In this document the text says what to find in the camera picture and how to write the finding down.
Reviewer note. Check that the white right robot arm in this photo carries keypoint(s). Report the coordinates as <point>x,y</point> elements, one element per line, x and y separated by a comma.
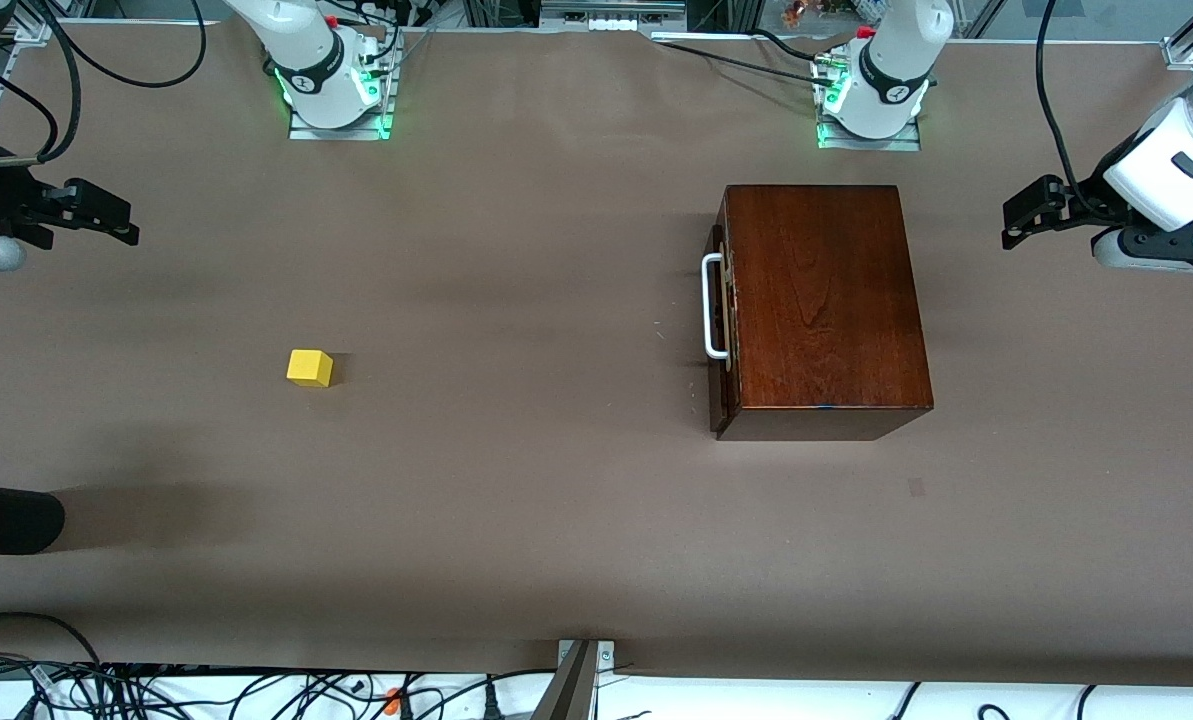
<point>306,50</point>

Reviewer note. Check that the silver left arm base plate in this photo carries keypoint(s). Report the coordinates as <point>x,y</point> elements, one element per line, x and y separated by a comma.
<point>871,144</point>

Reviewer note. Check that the brown table cover sheet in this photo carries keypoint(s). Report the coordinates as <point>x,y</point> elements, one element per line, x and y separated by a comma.
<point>456,500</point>

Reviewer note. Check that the dark brown wooden cabinet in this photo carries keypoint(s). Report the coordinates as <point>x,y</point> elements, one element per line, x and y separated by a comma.
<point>836,300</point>

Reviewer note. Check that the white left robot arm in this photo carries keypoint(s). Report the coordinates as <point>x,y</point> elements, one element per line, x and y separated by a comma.
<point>896,60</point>

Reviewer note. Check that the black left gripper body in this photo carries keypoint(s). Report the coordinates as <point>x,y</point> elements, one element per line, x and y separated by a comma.
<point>1087,194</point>

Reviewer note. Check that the black round-ended object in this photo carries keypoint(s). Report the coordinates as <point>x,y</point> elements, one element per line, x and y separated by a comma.
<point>6,518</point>

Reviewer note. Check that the silver metal bracket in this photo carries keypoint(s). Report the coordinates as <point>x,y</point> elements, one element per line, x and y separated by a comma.
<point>604,652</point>

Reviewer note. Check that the grey metal connector box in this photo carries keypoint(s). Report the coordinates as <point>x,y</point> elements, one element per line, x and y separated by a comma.
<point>611,10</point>

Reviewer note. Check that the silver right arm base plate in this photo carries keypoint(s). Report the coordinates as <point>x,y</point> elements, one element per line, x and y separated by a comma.
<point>341,133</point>

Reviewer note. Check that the yellow cube block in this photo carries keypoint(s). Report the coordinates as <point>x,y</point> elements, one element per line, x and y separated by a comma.
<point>309,367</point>

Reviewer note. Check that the small orange connector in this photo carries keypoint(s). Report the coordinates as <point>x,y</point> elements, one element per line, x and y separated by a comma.
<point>392,700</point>

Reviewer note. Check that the small orange object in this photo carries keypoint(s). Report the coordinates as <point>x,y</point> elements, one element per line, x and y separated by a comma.
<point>801,12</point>

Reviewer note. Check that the dark metal beam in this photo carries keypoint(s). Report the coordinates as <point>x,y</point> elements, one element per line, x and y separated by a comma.
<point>566,695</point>

